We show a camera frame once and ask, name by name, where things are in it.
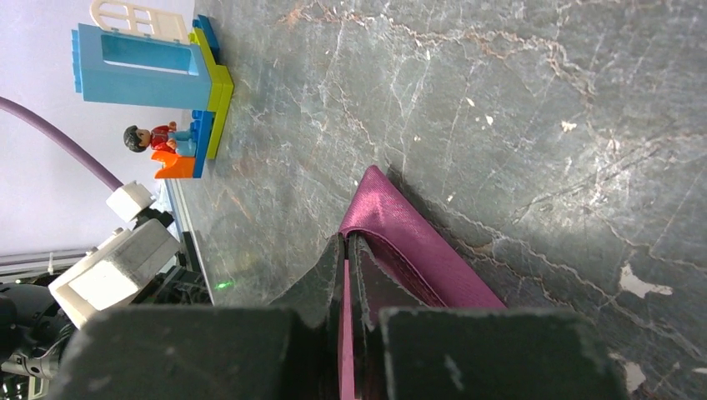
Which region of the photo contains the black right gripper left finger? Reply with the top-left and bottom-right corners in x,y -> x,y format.
48,235 -> 345,400

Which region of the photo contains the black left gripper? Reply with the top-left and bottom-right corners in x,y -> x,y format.
0,215 -> 213,400

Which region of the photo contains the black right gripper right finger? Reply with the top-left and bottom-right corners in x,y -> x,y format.
348,235 -> 627,399

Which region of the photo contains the magenta satin napkin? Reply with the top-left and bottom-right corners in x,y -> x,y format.
337,164 -> 508,400

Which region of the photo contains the colourful toy block set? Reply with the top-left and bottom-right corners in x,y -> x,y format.
72,1 -> 234,179

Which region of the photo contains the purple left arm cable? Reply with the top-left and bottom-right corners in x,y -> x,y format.
0,95 -> 125,193

